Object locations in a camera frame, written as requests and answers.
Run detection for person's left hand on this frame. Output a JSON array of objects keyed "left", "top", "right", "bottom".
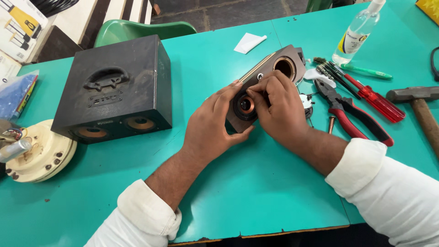
[{"left": 181, "top": 80, "right": 256, "bottom": 167}]

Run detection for person's right hand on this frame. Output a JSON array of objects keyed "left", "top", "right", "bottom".
[{"left": 246, "top": 70, "right": 311, "bottom": 152}]

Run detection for brown wooden speaker box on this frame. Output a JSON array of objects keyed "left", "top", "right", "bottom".
[{"left": 225, "top": 44, "right": 307, "bottom": 134}]

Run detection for small round speaker driver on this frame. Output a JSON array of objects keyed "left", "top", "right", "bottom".
[{"left": 298, "top": 92, "right": 315, "bottom": 120}]

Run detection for white tissue piece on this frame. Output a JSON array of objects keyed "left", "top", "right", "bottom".
[{"left": 303, "top": 67, "right": 337, "bottom": 89}]

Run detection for red black pliers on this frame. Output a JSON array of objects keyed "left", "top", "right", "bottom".
[{"left": 313, "top": 78, "right": 395, "bottom": 148}]

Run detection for black tweezers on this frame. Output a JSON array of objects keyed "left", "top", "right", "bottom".
[{"left": 315, "top": 64, "right": 361, "bottom": 101}]

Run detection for white folded paper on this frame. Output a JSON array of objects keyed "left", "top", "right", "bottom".
[{"left": 233, "top": 32, "right": 268, "bottom": 55}]

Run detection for green toothbrush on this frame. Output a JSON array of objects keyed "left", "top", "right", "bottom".
[{"left": 313, "top": 56, "right": 393, "bottom": 81}]

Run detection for black speaker box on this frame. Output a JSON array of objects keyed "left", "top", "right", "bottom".
[{"left": 51, "top": 34, "right": 173, "bottom": 145}]

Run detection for clear spray bottle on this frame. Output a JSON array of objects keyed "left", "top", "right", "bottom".
[{"left": 331, "top": 0, "right": 387, "bottom": 66}]

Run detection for green plastic chair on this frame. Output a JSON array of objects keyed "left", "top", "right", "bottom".
[{"left": 94, "top": 19, "right": 198, "bottom": 48}]

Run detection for stack of wooden boards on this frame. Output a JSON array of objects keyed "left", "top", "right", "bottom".
[{"left": 27, "top": 0, "right": 154, "bottom": 64}]

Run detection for cream fan motor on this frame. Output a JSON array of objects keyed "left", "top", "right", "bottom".
[{"left": 0, "top": 119, "right": 78, "bottom": 184}]

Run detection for yellow box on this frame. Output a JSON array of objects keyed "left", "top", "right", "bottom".
[{"left": 415, "top": 0, "right": 439, "bottom": 27}]

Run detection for silver cylinder capacitor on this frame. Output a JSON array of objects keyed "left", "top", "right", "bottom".
[{"left": 0, "top": 139, "right": 33, "bottom": 164}]

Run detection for blue plastic packet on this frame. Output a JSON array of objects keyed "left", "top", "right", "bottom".
[{"left": 0, "top": 70, "right": 40, "bottom": 121}]

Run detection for white printed booklet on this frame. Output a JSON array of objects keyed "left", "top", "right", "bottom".
[{"left": 0, "top": 49, "right": 22, "bottom": 85}]

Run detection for printed cardboard box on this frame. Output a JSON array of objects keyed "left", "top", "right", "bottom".
[{"left": 0, "top": 0, "right": 49, "bottom": 64}]

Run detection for red handled screwdriver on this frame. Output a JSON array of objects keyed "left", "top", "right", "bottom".
[{"left": 327, "top": 61, "right": 407, "bottom": 124}]

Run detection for wooden handled hammer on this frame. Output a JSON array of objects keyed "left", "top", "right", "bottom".
[{"left": 385, "top": 86, "right": 439, "bottom": 159}]

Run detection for black cable coil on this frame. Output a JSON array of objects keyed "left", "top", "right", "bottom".
[{"left": 29, "top": 0, "right": 80, "bottom": 18}]

